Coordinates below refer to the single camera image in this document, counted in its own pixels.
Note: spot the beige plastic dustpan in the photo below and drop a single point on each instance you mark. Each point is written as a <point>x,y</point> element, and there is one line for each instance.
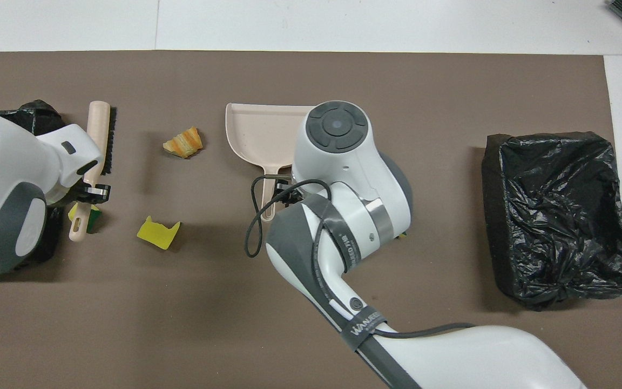
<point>262,135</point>

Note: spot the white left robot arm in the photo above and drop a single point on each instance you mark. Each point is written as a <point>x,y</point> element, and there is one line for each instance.
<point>3,216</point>

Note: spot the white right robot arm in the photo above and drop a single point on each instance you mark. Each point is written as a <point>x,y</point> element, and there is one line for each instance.
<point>343,162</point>

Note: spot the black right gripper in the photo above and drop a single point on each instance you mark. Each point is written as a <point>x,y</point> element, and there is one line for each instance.
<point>288,197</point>

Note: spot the yellow notched sponge piece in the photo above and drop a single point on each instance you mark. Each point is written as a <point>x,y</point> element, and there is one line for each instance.
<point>155,235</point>

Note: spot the black bag lined bin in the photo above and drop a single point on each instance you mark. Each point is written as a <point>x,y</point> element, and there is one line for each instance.
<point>559,216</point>
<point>41,116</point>

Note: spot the thick yellow green sponge chunk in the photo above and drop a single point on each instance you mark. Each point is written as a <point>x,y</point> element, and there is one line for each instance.
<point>94,221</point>

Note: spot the striped croissant piece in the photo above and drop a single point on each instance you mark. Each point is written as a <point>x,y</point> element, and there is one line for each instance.
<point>184,145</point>

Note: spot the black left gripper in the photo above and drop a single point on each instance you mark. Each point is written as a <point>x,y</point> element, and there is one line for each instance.
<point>83,197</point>

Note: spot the brown table mat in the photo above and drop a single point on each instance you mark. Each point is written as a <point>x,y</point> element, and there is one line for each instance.
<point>343,81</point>

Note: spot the beige hand brush black bristles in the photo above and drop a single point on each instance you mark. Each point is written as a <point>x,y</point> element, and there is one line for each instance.
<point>97,135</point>

